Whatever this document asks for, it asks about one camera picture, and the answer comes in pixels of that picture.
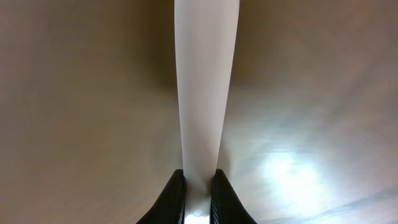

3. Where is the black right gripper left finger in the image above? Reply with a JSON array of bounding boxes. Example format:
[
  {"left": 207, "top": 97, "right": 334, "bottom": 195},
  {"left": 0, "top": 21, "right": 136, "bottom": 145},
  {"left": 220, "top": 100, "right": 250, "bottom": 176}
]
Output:
[{"left": 137, "top": 169, "right": 187, "bottom": 224}]

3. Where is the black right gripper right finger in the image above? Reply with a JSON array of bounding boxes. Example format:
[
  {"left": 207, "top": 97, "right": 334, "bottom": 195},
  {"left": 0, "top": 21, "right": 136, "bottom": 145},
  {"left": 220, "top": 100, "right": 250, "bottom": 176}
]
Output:
[{"left": 210, "top": 169, "right": 256, "bottom": 224}]

